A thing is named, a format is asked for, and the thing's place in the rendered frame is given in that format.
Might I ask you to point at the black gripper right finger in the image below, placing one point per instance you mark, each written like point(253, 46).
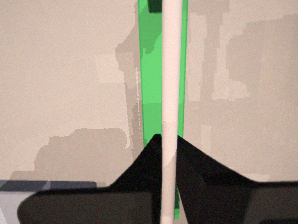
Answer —
point(212, 193)

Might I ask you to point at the white pin with red head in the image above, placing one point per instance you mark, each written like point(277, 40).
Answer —
point(171, 57)

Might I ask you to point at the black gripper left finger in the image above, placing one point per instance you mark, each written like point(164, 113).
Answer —
point(133, 198)

